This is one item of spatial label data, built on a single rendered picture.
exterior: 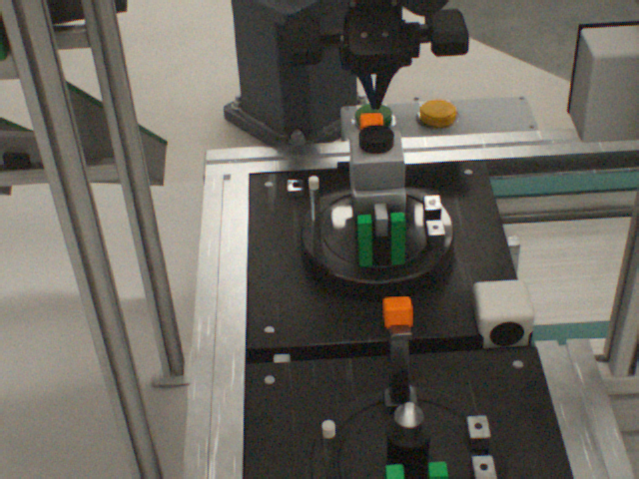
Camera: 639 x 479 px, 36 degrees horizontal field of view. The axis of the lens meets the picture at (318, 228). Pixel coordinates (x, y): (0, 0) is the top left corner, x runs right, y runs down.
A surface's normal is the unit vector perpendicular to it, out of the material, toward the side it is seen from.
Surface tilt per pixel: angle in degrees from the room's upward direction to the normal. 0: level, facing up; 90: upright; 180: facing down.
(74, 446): 0
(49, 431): 0
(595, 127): 90
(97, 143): 90
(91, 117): 90
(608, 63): 90
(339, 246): 0
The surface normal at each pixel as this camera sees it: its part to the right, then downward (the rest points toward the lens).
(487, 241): -0.04, -0.76
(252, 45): -0.73, 0.44
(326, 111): 0.69, 0.45
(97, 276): 0.04, 0.65
